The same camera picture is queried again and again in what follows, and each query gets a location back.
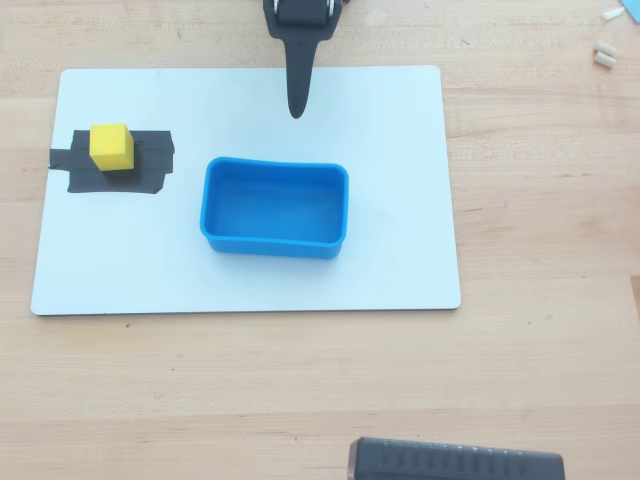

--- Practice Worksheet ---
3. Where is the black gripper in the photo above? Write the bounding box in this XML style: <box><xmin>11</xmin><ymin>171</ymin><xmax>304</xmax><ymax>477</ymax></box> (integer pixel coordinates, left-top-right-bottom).
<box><xmin>263</xmin><ymin>0</ymin><xmax>347</xmax><ymax>120</ymax></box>

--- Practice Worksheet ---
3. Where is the yellow cube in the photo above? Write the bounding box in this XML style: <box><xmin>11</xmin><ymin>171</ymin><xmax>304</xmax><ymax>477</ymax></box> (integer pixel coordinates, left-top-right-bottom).
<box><xmin>89</xmin><ymin>123</ymin><xmax>135</xmax><ymax>173</ymax></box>

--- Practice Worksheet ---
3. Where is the blue rectangular bin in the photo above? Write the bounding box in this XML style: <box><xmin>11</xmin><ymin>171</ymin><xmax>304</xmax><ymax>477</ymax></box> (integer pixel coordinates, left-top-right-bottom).
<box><xmin>199</xmin><ymin>156</ymin><xmax>350</xmax><ymax>262</ymax></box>

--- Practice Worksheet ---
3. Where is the black tape patch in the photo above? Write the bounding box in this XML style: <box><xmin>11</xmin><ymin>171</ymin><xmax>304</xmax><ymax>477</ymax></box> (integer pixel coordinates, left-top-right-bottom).
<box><xmin>49</xmin><ymin>129</ymin><xmax>177</xmax><ymax>197</ymax></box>

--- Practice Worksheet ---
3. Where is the white board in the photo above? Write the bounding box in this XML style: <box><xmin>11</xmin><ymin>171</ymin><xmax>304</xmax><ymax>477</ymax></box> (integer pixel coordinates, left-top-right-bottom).
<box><xmin>30</xmin><ymin>65</ymin><xmax>462</xmax><ymax>317</ymax></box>

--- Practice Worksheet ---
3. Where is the black ribbed device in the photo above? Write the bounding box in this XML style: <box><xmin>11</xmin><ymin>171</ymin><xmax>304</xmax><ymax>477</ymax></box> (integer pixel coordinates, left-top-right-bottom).
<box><xmin>347</xmin><ymin>436</ymin><xmax>567</xmax><ymax>480</ymax></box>

